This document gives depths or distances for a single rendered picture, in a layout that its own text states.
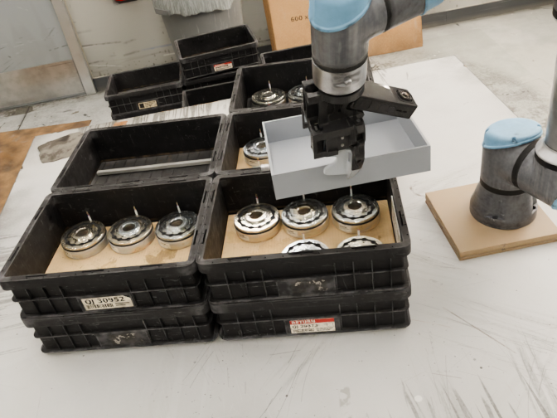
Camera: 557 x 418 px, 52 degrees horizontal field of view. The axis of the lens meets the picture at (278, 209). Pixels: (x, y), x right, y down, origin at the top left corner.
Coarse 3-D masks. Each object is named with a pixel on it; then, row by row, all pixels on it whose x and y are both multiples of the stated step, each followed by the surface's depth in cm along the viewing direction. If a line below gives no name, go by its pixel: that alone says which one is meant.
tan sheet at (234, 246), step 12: (384, 204) 129; (228, 216) 134; (384, 216) 125; (228, 228) 130; (336, 228) 124; (384, 228) 122; (228, 240) 127; (240, 240) 126; (276, 240) 124; (288, 240) 124; (300, 240) 123; (324, 240) 122; (336, 240) 121; (384, 240) 119; (228, 252) 123; (240, 252) 123; (252, 252) 122; (264, 252) 122; (276, 252) 121
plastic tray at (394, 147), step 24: (288, 120) 112; (384, 120) 114; (408, 120) 106; (288, 144) 112; (384, 144) 107; (408, 144) 106; (288, 168) 105; (312, 168) 96; (384, 168) 97; (408, 168) 98; (288, 192) 98; (312, 192) 98
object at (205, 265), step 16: (224, 176) 129; (240, 176) 128; (256, 176) 128; (208, 208) 120; (400, 208) 111; (208, 224) 116; (400, 224) 107; (240, 256) 106; (256, 256) 106; (272, 256) 105; (288, 256) 104; (304, 256) 104; (320, 256) 104; (336, 256) 104; (352, 256) 104; (368, 256) 104; (384, 256) 103; (400, 256) 103; (208, 272) 107; (224, 272) 107
